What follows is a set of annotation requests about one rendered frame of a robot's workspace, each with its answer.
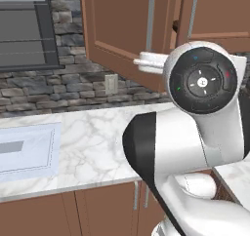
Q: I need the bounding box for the white wall socket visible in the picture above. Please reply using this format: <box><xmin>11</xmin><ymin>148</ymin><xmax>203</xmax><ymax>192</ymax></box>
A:
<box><xmin>104</xmin><ymin>73</ymin><xmax>119</xmax><ymax>97</ymax></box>

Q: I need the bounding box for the grey short cabinet handle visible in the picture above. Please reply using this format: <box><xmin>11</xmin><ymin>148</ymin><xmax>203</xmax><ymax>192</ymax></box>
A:
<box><xmin>143</xmin><ymin>184</ymin><xmax>150</xmax><ymax>209</ymax></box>
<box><xmin>132</xmin><ymin>179</ymin><xmax>141</xmax><ymax>212</ymax></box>

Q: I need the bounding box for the white sink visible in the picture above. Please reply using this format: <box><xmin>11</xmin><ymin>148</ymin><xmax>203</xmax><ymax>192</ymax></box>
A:
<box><xmin>0</xmin><ymin>121</ymin><xmax>63</xmax><ymax>184</ymax></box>

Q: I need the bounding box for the window with grey blinds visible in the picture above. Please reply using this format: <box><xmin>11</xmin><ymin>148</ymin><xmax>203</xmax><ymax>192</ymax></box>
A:
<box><xmin>0</xmin><ymin>0</ymin><xmax>65</xmax><ymax>73</ymax></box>

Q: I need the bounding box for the brown wall cabinet door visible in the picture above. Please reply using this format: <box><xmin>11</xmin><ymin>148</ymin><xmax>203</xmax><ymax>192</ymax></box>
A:
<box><xmin>79</xmin><ymin>0</ymin><xmax>179</xmax><ymax>94</ymax></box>
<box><xmin>175</xmin><ymin>0</ymin><xmax>250</xmax><ymax>54</ymax></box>

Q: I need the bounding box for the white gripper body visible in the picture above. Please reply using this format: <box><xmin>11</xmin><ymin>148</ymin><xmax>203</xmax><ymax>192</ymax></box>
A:
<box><xmin>133</xmin><ymin>51</ymin><xmax>171</xmax><ymax>75</ymax></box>

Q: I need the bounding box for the brown base cabinet door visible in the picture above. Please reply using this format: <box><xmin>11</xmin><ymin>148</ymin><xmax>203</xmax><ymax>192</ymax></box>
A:
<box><xmin>0</xmin><ymin>190</ymin><xmax>78</xmax><ymax>236</ymax></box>
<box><xmin>136</xmin><ymin>180</ymin><xmax>168</xmax><ymax>236</ymax></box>
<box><xmin>73</xmin><ymin>180</ymin><xmax>142</xmax><ymax>236</ymax></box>

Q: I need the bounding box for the grey long cabinet handle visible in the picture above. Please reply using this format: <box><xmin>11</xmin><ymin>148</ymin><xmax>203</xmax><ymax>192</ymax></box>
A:
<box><xmin>145</xmin><ymin>0</ymin><xmax>163</xmax><ymax>52</ymax></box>
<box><xmin>187</xmin><ymin>0</ymin><xmax>201</xmax><ymax>40</ymax></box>

